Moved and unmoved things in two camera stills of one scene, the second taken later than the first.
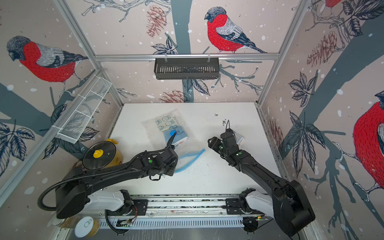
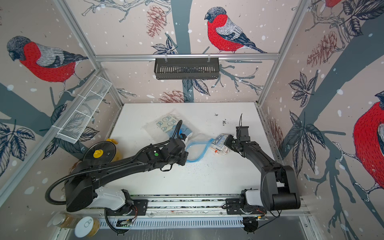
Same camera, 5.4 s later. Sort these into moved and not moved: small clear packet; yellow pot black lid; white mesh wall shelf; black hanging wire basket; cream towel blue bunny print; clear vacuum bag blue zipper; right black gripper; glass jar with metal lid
Moved: small clear packet; clear vacuum bag blue zipper; right black gripper
Not moved: white mesh wall shelf; glass jar with metal lid; cream towel blue bunny print; yellow pot black lid; black hanging wire basket
